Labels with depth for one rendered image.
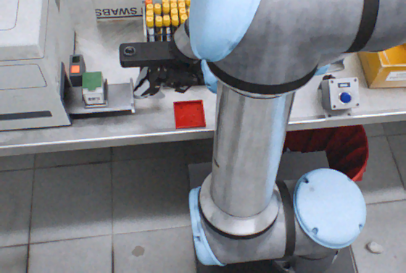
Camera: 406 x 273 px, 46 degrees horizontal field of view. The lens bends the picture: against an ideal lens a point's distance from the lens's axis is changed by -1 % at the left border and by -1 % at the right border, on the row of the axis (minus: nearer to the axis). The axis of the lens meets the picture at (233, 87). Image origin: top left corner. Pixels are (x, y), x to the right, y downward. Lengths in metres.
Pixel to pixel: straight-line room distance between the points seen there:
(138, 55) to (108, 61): 0.25
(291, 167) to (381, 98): 0.35
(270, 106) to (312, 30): 0.11
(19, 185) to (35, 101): 1.06
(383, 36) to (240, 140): 0.19
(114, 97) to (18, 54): 0.27
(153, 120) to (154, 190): 0.89
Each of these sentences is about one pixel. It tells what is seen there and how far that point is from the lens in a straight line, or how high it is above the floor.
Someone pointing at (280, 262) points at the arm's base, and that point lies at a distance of 0.90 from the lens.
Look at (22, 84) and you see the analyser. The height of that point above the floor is 1.05.
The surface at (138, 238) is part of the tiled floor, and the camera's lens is 1.90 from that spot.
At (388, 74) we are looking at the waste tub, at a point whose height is 0.94.
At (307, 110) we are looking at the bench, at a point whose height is 0.87.
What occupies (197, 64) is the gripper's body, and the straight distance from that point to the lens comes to 0.96.
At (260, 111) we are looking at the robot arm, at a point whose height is 1.41.
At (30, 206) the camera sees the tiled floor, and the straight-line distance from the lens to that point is 2.01.
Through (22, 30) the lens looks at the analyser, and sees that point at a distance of 0.88.
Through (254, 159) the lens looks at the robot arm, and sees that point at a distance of 0.55.
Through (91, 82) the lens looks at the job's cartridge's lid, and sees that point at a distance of 1.03.
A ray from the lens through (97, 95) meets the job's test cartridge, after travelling 1.04.
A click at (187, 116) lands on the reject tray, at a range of 1.09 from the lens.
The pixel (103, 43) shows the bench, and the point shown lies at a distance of 1.22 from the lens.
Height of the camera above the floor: 1.83
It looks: 57 degrees down
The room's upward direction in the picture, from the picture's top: 10 degrees clockwise
